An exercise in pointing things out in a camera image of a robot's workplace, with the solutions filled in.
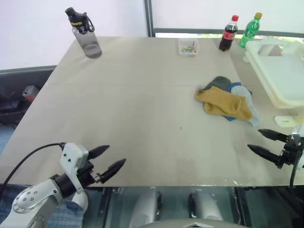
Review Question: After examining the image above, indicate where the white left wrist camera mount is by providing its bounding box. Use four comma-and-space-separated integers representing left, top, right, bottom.
59, 142, 89, 191

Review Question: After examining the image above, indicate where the white plastic bin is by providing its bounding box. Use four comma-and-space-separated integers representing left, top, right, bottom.
242, 38, 304, 110

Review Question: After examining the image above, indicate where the green soda bottle yellow cap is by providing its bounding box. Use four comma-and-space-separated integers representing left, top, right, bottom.
238, 12, 263, 49

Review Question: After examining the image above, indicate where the pale grey-blue sock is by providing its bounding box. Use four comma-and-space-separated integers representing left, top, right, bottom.
231, 85, 262, 127

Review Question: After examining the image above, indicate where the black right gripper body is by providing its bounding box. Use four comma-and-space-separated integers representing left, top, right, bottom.
275, 134, 304, 170

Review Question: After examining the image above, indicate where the dark grey window frame rail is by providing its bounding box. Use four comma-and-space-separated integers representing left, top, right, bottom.
153, 27, 304, 38

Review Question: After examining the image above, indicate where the dark grey partition panel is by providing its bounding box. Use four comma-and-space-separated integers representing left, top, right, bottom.
0, 65, 58, 90

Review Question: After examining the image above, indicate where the mustard yellow sock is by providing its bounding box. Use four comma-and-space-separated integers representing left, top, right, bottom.
194, 85, 245, 106
203, 97, 254, 121

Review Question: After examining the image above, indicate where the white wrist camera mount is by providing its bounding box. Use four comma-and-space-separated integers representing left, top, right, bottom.
291, 125, 304, 144
59, 142, 89, 191

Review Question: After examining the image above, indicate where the small clear plastic box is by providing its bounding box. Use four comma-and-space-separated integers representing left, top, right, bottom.
178, 38, 200, 57

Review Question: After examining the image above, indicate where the cola bottle red cap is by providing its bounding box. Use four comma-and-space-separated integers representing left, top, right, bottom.
218, 14, 239, 52

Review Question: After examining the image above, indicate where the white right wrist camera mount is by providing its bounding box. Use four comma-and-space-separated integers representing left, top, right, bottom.
291, 125, 304, 144

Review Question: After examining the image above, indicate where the dark grey window frame post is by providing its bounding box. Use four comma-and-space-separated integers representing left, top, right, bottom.
144, 0, 154, 38

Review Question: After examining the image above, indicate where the dark green sock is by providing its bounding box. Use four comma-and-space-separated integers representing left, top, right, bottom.
201, 76, 231, 93

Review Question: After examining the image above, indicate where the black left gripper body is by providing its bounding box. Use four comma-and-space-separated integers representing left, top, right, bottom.
76, 159, 106, 189

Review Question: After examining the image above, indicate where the dark curved robot panel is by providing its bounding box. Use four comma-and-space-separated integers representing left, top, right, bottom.
142, 219, 241, 228

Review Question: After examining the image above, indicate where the black table frame bar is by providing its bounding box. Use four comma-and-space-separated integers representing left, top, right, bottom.
231, 187, 253, 228
101, 187, 121, 228

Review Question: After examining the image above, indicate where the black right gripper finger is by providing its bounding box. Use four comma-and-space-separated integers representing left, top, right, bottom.
257, 128, 289, 143
247, 144, 285, 165

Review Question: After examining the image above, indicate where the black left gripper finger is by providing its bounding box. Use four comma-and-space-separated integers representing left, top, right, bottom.
99, 158, 127, 184
88, 144, 111, 160

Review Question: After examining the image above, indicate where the grey sports bottle black lid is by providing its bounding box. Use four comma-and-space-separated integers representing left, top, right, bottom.
65, 7, 103, 59

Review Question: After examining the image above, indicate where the red and grey tool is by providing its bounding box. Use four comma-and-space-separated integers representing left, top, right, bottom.
22, 85, 40, 102

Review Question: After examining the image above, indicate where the white rounded object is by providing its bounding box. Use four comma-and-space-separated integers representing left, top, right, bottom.
72, 189, 89, 212

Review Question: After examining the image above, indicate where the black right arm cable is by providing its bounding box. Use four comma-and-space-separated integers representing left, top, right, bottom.
289, 154, 301, 191

